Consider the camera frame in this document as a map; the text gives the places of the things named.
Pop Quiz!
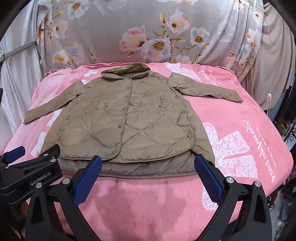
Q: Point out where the grey floral sheet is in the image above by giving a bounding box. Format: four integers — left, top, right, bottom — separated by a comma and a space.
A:
37, 0, 265, 81

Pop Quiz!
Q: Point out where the white cable with switch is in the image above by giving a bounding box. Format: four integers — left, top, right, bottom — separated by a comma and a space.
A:
263, 14, 272, 117

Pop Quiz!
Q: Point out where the beige curtain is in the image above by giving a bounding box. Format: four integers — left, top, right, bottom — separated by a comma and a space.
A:
240, 13, 296, 122

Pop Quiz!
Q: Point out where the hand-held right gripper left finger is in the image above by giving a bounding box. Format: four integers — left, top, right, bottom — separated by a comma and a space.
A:
24, 156, 103, 241

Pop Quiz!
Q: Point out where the grey curtain strap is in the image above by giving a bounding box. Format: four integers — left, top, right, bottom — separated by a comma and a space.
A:
0, 41, 37, 63

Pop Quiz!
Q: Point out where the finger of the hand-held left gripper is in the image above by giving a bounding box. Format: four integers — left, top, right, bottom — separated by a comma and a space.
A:
0, 146, 26, 168
0, 144, 61, 180

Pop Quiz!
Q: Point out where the pink printed blanket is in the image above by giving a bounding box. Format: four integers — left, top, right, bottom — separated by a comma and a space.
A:
0, 61, 294, 241

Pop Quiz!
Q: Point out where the white satin curtain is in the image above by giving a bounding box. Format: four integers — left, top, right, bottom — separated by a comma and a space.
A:
0, 5, 48, 151

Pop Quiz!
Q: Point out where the tan quilted jacket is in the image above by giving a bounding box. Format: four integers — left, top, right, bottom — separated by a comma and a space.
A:
23, 64, 243, 179

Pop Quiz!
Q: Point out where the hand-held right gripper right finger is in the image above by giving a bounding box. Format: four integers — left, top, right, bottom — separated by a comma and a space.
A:
194, 154, 273, 241

